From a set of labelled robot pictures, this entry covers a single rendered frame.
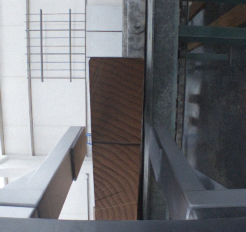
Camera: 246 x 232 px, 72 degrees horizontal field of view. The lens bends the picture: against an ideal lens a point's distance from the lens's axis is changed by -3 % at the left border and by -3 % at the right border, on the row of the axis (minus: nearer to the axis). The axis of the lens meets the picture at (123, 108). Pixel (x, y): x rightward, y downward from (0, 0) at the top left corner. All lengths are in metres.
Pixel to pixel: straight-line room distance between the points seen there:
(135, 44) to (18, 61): 7.19
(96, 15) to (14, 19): 3.10
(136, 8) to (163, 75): 0.13
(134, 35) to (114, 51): 5.58
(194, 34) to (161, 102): 0.65
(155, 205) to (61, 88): 6.50
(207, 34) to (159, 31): 0.65
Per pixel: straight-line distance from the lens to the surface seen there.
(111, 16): 6.21
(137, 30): 0.32
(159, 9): 0.30
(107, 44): 5.96
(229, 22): 1.68
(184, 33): 0.89
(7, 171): 6.83
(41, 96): 7.06
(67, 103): 6.70
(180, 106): 1.00
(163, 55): 0.28
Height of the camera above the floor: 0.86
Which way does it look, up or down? 1 degrees down
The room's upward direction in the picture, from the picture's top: 89 degrees counter-clockwise
